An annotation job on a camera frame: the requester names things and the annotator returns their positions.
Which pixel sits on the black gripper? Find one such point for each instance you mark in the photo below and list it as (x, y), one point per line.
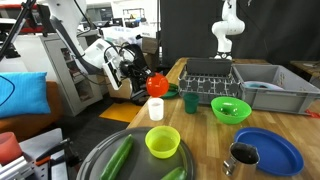
(136, 78)

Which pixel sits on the orange plastic bowl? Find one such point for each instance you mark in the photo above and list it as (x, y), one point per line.
(158, 85)

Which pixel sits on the white idle robot arm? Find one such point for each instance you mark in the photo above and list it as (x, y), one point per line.
(228, 28)

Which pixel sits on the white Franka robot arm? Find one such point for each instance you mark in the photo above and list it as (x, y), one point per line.
(70, 30)

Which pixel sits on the dark green plastic cup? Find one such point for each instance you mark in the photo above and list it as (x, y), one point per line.
(191, 103)

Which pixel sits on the lime green plastic bowl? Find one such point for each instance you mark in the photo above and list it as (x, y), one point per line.
(162, 143)

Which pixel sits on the red plastic cup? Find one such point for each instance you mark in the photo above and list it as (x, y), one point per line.
(9, 148)

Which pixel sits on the green plastic plate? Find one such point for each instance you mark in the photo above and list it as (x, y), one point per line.
(171, 93)

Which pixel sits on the plain cardboard box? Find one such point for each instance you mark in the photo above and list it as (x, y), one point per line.
(118, 91)

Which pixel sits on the orange floor mat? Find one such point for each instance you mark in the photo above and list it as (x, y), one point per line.
(120, 112)

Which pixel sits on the grey dish rack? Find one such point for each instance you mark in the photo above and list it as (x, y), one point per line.
(208, 80)

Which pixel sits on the white cabinet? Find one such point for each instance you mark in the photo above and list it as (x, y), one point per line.
(76, 76)

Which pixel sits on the green zucchini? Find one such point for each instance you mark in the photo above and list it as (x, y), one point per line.
(175, 174)
(116, 158)

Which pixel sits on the dark grey round tray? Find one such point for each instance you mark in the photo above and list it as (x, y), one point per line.
(140, 166)

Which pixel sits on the pale plate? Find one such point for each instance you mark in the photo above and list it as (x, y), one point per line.
(263, 86)

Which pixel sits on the black clamp tool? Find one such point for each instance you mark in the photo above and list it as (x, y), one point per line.
(56, 151)

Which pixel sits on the blue cushion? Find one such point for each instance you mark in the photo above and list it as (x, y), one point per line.
(23, 95)

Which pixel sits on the stainless steel mug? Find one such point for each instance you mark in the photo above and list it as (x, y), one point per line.
(240, 161)

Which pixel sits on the brown sofa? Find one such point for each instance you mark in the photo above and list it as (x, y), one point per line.
(30, 126)

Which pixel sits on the black tripod pole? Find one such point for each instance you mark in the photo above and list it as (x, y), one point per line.
(15, 30)

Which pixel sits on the grey plastic bin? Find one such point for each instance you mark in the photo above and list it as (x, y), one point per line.
(286, 96)

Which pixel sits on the blue plastic plate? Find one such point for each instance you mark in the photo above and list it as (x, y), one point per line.
(280, 150)

